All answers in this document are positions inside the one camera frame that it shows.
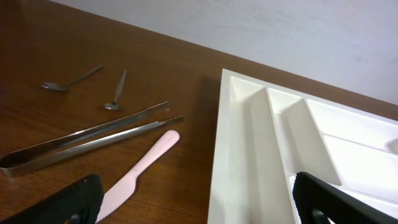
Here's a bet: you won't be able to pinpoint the small steel teaspoon left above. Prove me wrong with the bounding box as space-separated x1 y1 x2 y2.
40 65 104 91

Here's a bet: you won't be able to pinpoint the pink plastic knife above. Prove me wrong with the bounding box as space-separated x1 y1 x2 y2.
95 130 180 223

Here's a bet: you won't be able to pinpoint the steel serrated tongs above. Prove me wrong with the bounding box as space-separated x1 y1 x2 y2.
0 101 185 178

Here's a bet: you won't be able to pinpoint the small steel teaspoon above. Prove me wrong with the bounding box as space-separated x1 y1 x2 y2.
40 65 104 91
103 70 127 110

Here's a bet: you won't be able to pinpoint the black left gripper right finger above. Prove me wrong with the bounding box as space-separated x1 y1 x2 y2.
293 172 397 224

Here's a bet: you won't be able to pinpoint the white cutlery tray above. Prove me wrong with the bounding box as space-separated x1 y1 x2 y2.
208 69 397 223

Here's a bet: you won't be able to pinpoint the small steel teaspoon right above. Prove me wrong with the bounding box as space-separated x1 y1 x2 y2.
103 70 127 110

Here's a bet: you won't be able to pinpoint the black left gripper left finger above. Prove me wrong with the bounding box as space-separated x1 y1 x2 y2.
1 174 104 224

